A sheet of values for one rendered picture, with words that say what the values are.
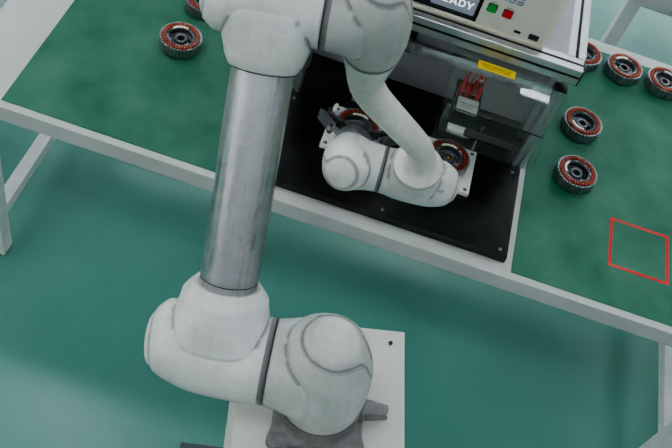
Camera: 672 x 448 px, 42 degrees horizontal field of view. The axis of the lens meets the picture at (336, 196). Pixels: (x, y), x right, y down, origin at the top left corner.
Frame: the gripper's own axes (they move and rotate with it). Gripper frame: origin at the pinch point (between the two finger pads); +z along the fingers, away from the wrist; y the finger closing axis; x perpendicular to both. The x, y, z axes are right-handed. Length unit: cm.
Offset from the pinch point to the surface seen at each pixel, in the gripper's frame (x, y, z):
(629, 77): 22, 72, 54
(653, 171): 4, 81, 28
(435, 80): 9.7, 15.7, 23.7
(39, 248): -81, -82, 26
